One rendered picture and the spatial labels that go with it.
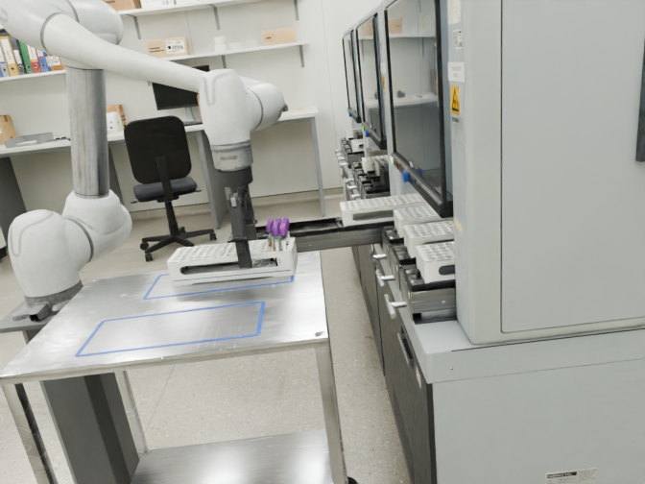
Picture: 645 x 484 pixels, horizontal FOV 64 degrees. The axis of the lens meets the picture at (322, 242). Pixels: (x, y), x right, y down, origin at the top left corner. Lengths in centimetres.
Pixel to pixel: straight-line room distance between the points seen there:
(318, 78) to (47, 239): 376
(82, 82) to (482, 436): 133
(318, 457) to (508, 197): 89
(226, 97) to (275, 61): 388
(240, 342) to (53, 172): 480
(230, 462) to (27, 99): 457
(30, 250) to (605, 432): 146
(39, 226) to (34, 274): 13
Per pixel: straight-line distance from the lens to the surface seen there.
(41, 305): 163
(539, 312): 106
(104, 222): 170
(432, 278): 112
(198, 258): 124
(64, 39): 140
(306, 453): 153
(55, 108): 553
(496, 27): 91
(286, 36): 476
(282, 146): 507
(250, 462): 154
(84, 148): 165
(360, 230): 152
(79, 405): 177
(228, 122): 114
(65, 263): 162
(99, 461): 188
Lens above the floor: 128
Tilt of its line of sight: 19 degrees down
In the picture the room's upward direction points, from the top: 7 degrees counter-clockwise
